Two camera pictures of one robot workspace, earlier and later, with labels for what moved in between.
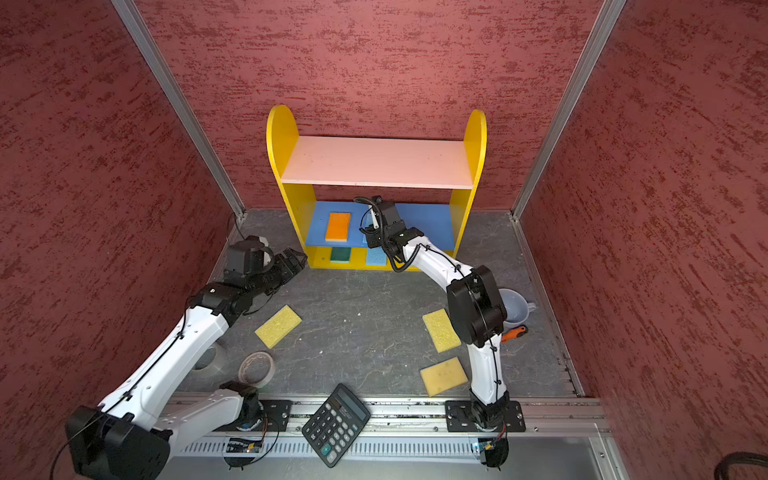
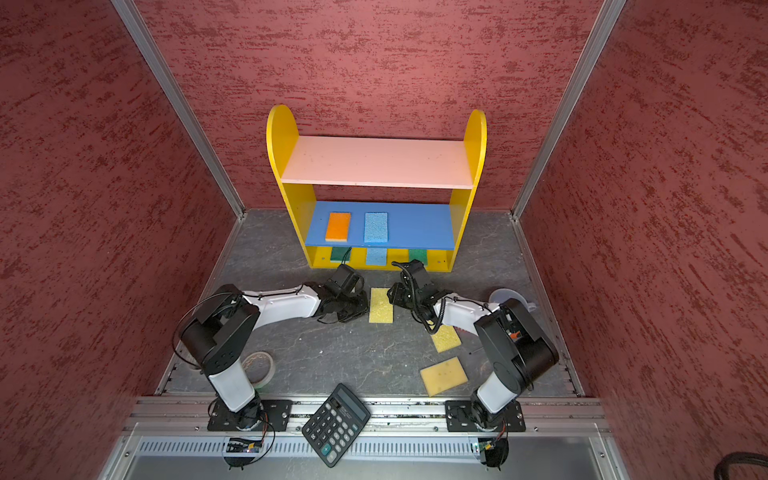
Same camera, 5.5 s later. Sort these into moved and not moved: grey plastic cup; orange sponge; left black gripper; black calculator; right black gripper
Moved: left black gripper; right black gripper
Not moved: black calculator; orange sponge; grey plastic cup
